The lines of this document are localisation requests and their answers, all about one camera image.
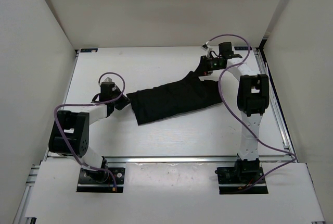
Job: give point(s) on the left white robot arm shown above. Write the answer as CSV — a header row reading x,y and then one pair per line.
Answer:
x,y
70,133

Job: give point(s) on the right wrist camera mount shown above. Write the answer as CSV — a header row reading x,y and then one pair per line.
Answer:
x,y
225,51

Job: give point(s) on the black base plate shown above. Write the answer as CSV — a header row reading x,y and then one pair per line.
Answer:
x,y
230,183
101,182

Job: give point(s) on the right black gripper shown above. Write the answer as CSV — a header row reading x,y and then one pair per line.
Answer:
x,y
203,69

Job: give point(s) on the aluminium front rail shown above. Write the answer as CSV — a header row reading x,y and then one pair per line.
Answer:
x,y
181,159

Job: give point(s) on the aluminium right rail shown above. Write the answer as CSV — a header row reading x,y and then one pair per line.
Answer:
x,y
274,101

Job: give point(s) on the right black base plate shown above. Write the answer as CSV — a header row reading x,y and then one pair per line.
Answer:
x,y
230,183

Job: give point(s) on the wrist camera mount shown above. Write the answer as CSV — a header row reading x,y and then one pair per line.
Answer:
x,y
225,51
106,80

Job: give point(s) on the blue white label sticker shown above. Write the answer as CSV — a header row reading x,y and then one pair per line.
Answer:
x,y
89,50

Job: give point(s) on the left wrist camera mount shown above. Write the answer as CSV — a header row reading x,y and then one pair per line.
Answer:
x,y
106,80

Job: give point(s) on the aluminium rail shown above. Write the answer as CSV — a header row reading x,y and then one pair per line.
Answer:
x,y
181,159
274,101

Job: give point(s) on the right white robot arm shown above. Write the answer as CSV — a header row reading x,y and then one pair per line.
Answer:
x,y
252,101

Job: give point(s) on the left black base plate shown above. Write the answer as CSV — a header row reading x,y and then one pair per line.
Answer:
x,y
101,182

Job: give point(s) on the black skirt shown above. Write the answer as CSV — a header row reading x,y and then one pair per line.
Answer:
x,y
168,100

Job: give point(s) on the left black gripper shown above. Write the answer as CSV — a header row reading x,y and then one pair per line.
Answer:
x,y
124,101

